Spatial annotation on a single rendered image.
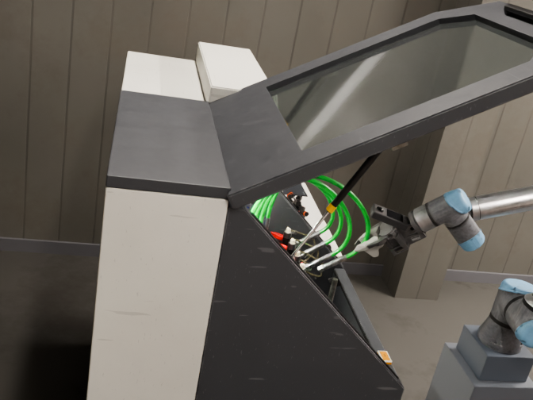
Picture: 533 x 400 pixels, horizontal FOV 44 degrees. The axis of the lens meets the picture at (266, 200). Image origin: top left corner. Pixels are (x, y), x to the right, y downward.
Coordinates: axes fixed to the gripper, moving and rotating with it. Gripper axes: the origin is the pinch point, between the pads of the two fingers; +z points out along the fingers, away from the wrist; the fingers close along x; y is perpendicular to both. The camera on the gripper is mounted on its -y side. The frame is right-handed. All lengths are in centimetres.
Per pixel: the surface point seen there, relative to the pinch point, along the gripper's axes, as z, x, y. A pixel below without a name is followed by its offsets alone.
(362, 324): 13.2, -7.3, 23.1
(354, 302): 16.8, 4.6, 23.2
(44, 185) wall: 192, 136, -42
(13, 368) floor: 184, 24, -5
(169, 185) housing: 7, -41, -63
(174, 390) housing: 43, -52, -18
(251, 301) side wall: 13, -42, -26
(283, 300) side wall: 7.2, -39.6, -20.0
